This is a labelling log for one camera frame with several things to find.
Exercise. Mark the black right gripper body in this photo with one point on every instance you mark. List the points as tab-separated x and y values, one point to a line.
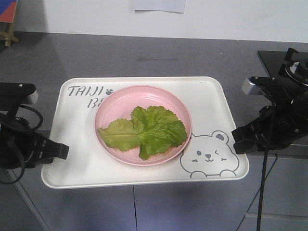
285	121

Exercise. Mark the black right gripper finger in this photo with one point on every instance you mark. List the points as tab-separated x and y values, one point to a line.
248	146
247	132

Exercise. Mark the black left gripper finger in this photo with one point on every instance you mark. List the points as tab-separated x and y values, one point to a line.
45	150

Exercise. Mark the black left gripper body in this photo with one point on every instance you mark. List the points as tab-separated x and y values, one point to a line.
14	138

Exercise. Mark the cream bear serving tray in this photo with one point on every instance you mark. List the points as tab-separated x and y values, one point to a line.
209	154

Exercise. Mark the pink round plate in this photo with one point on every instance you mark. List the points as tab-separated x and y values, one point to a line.
121	103

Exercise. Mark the green lettuce leaf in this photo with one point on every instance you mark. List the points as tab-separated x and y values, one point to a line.
153	130

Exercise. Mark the black induction cooktop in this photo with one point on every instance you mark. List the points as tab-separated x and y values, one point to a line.
290	64

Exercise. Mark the grey stone countertop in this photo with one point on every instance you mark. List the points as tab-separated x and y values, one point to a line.
47	60

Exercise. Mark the wooden easel with picture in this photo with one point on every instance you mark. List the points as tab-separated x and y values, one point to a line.
7	21

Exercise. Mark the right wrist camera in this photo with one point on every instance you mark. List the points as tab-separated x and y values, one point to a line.
262	85

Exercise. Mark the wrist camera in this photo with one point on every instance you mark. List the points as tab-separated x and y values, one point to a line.
18	92
262	85

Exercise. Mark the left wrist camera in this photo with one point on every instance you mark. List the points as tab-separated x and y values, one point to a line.
18	92

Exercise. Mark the white paper on wall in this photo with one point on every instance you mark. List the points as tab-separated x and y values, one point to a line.
174	6

